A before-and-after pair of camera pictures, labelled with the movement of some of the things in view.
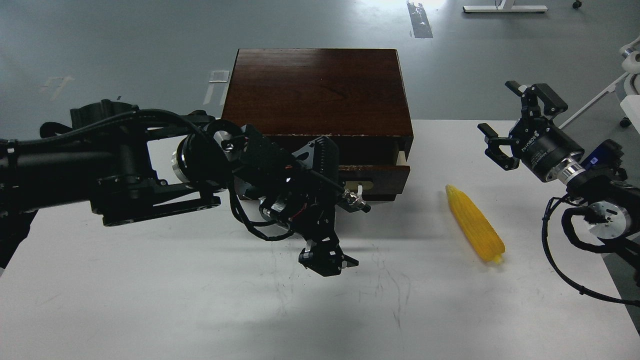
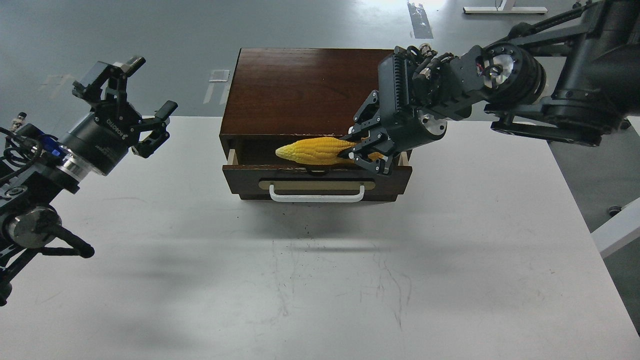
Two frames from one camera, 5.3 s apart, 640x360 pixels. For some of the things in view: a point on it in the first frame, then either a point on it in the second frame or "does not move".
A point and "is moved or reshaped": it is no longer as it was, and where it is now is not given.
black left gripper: x=302 y=186 → x=99 y=143
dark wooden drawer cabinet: x=355 y=98 does not move
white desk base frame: x=505 y=6 does not move
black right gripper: x=540 y=145 → x=394 y=105
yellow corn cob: x=476 y=227 is moved or reshaped
